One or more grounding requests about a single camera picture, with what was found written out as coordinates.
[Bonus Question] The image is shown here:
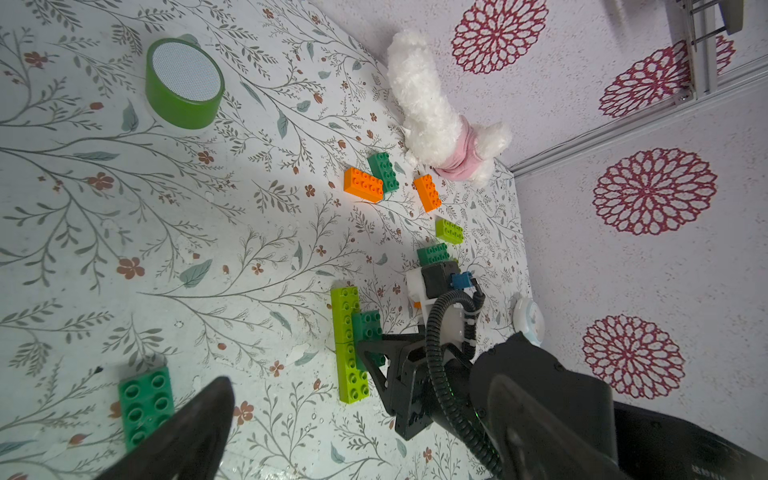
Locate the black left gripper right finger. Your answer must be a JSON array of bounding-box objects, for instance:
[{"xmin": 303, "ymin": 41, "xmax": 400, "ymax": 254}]
[{"xmin": 488, "ymin": 375, "xmax": 628, "ymax": 479}]

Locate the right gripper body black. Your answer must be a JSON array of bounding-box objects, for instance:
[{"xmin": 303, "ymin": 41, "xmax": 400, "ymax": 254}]
[{"xmin": 355, "ymin": 333, "xmax": 480, "ymax": 441}]

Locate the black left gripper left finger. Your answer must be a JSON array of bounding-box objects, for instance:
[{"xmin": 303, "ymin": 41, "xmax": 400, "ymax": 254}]
[{"xmin": 99, "ymin": 376, "xmax": 235, "ymax": 480}]

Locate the long lime green lego brick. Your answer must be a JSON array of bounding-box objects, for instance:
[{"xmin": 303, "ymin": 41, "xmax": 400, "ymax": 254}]
[{"xmin": 331, "ymin": 287, "xmax": 370, "ymax": 404}]

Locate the dark green lego brick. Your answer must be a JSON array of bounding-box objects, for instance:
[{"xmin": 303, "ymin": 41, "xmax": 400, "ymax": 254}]
[
  {"xmin": 367, "ymin": 152, "xmax": 400, "ymax": 193},
  {"xmin": 352, "ymin": 310, "xmax": 383, "ymax": 372},
  {"xmin": 118, "ymin": 367, "xmax": 175, "ymax": 452}
]

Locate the orange lego brick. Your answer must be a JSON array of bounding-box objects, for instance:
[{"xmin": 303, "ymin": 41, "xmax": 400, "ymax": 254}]
[
  {"xmin": 343, "ymin": 167, "xmax": 384, "ymax": 203},
  {"xmin": 413, "ymin": 174, "xmax": 442, "ymax": 213}
]

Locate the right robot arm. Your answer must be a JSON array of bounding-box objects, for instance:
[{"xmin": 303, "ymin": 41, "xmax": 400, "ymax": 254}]
[{"xmin": 344, "ymin": 261, "xmax": 767, "ymax": 479}]

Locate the dark green lego brick front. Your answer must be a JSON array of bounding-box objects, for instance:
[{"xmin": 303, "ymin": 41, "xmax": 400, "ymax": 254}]
[{"xmin": 118, "ymin": 367, "xmax": 175, "ymax": 452}]

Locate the lime lego brick back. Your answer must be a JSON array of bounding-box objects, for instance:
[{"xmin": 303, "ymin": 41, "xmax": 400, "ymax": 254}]
[{"xmin": 435, "ymin": 218, "xmax": 464, "ymax": 245}]

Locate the dark green lego brick back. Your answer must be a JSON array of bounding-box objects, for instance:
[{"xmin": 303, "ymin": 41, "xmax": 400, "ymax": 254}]
[{"xmin": 367, "ymin": 152, "xmax": 400, "ymax": 193}]

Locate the white pink plush toy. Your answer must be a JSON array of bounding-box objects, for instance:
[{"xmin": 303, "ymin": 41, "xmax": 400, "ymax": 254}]
[{"xmin": 387, "ymin": 30, "xmax": 513, "ymax": 188}]

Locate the green tape roll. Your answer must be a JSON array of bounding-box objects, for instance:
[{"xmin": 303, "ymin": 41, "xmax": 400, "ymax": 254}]
[{"xmin": 145, "ymin": 38, "xmax": 225, "ymax": 130}]

